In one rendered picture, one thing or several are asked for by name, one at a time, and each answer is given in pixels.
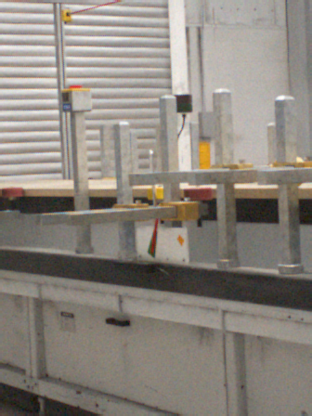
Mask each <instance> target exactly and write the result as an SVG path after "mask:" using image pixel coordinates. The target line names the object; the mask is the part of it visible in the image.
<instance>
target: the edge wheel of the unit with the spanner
mask: <svg viewBox="0 0 312 416"><path fill-rule="evenodd" d="M186 197H190V198H191V200H192V201H195V202H198V204H203V202H202V200H211V199H212V198H213V189H212V188H211V187H205V188H200V186H196V188H184V200H185V198H186ZM201 226H202V221H201V219H200V218H199V219H198V220H197V227H201Z"/></svg>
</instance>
